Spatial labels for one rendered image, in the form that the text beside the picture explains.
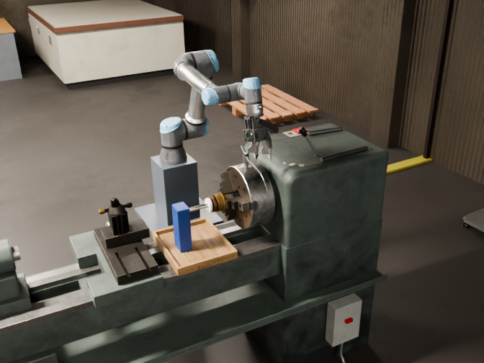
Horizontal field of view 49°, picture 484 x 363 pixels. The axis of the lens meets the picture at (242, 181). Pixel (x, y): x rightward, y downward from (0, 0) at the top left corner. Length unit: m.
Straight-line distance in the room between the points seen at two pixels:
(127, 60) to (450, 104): 5.10
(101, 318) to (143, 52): 6.73
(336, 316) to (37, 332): 1.50
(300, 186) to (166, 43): 6.66
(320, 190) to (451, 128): 3.24
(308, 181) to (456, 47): 3.27
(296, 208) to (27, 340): 1.29
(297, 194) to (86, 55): 6.43
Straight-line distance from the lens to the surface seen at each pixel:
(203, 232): 2.69
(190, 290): 2.53
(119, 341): 2.65
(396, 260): 4.17
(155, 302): 2.49
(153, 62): 8.89
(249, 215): 2.50
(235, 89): 2.35
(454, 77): 5.54
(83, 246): 2.63
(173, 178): 2.92
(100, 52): 8.60
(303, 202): 2.52
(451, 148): 5.69
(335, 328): 3.01
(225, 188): 2.56
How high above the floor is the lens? 2.30
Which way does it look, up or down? 26 degrees down
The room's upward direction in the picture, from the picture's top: 1 degrees counter-clockwise
